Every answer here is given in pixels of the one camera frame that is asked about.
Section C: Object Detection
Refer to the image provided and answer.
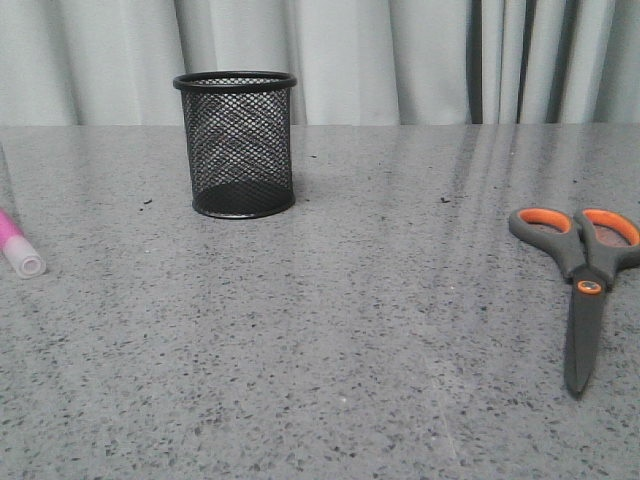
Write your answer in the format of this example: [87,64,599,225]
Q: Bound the grey curtain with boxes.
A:
[1,1,639,126]

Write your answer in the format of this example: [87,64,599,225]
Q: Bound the pink pen with clear cap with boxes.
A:
[1,210,46,279]

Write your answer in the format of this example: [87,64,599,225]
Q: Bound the grey orange scissors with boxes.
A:
[508,208,639,398]

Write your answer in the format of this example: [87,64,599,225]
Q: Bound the black mesh pen bin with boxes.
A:
[173,71,297,219]

